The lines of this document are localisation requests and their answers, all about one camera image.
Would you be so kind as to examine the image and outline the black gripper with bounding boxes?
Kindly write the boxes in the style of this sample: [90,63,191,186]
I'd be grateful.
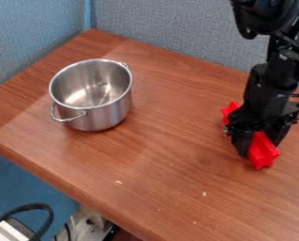
[224,64,299,157]

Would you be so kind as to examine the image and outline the red plastic block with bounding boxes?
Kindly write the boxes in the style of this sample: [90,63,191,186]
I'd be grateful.
[220,101,283,171]

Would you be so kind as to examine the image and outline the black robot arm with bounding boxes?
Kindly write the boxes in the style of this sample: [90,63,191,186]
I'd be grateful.
[224,0,299,156]

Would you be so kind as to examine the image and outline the stainless steel pot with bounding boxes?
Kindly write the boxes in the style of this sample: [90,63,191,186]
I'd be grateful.
[49,58,134,132]

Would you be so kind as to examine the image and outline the white device under table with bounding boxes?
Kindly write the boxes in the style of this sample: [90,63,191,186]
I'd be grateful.
[0,207,41,241]

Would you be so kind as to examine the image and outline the white cables under table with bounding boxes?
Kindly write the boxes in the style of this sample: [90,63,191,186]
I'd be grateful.
[53,205,116,241]

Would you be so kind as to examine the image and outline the black cable loop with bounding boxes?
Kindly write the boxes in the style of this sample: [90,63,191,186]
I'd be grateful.
[0,202,55,241]

